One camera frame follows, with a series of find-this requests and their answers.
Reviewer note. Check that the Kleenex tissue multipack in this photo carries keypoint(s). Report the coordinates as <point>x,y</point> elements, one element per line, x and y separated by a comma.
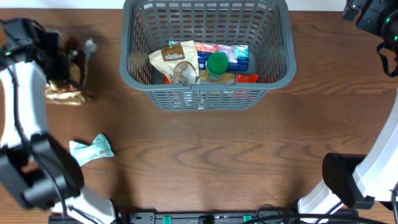
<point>238,55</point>

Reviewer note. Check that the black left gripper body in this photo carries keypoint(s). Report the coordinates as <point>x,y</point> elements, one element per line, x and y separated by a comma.
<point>69,58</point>

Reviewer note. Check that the gold Nescafe coffee bag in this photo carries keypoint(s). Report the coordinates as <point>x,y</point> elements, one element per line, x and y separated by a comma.
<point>68,85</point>

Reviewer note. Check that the orange cracker packet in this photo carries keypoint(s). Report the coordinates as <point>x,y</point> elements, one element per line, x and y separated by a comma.
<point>227,78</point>

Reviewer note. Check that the teal white snack packet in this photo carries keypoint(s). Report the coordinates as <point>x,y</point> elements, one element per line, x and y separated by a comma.
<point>99,148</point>

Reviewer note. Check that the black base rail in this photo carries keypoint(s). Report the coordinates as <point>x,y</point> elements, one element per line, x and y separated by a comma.
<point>203,218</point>

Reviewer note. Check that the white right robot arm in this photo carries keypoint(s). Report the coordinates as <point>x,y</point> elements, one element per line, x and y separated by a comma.
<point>354,180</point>

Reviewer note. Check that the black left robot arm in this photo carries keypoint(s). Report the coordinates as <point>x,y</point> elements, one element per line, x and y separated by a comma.
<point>35,168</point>

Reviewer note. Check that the clear nut mix bag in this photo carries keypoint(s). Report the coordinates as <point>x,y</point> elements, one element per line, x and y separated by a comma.
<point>178,62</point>

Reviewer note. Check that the green lid jar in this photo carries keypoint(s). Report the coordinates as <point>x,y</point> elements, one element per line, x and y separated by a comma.
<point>217,65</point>

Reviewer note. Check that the grey plastic basket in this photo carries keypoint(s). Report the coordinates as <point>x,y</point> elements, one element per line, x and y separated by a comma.
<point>263,26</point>

